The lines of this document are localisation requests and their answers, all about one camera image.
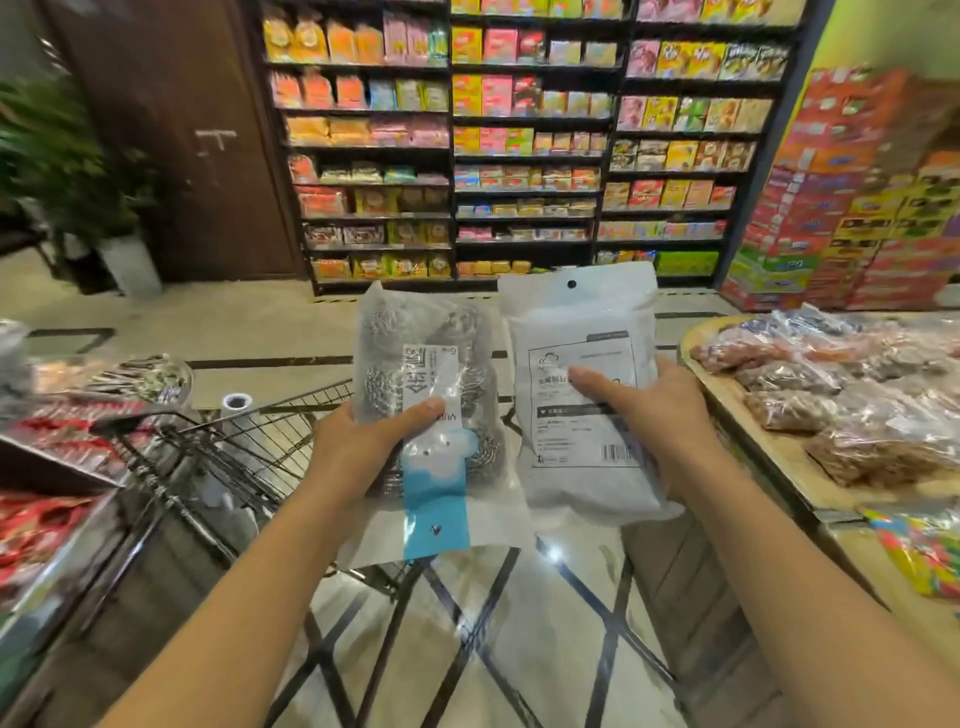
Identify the person's left hand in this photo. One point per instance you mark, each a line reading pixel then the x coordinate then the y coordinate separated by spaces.
pixel 345 457

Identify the pile of clear nut bags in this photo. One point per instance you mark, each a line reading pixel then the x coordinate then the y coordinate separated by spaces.
pixel 862 442

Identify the pile of colourful candy packets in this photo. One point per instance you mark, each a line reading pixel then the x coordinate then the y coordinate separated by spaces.
pixel 922 551

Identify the rows of biscuit boxes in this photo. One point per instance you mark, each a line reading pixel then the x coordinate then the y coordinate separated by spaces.
pixel 525 90

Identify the brown wooden door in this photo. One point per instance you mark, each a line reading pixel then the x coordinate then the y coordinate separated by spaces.
pixel 187 187

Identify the white plant pot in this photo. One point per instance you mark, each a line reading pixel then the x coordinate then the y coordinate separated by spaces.
pixel 131 266

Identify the person's right hand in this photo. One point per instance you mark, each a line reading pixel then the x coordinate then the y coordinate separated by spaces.
pixel 675 427

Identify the person's right forearm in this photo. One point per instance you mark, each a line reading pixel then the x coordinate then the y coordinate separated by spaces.
pixel 810 600

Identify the pile of red candy packets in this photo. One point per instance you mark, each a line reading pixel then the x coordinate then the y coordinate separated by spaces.
pixel 37 532

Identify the wooden acrylic-bin snack stand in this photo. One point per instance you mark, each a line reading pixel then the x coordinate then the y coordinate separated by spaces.
pixel 112 637

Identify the green potted plant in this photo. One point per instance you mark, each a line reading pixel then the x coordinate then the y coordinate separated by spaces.
pixel 67 172

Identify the pile of red stick snacks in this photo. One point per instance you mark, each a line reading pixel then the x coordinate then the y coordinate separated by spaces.
pixel 67 442

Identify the stack of red cartons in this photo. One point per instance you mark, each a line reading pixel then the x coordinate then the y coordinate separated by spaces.
pixel 847 225

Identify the white plastic bag roll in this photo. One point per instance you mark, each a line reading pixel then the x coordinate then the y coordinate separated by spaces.
pixel 247 411

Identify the black biscuit shelving unit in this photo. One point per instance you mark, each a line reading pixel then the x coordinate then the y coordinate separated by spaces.
pixel 786 88

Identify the wooden glass-edged display counter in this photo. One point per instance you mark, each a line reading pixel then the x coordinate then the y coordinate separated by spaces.
pixel 697 615

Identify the person's left forearm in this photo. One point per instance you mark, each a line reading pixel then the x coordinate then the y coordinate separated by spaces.
pixel 247 622

